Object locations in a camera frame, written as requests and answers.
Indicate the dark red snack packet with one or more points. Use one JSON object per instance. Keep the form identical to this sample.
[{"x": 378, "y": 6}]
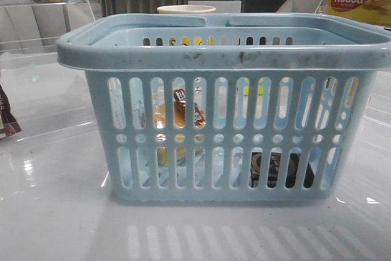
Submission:
[{"x": 9, "y": 124}]

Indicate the clear acrylic left shelf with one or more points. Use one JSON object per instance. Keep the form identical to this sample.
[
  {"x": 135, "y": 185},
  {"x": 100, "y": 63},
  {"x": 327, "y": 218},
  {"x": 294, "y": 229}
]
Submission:
[{"x": 29, "y": 31}]

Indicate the light blue plastic basket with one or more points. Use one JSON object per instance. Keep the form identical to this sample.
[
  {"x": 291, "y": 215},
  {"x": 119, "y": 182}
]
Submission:
[{"x": 266, "y": 82}]

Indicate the yellow paper cup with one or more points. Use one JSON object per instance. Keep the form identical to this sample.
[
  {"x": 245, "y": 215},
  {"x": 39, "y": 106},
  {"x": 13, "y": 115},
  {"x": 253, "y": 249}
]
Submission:
[{"x": 186, "y": 9}]

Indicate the black white tissue pack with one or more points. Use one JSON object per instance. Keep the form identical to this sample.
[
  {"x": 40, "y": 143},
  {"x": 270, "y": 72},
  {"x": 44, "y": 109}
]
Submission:
[{"x": 273, "y": 171}]

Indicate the packaged bread loaf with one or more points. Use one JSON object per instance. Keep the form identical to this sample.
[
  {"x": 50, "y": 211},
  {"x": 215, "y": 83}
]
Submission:
[{"x": 179, "y": 97}]

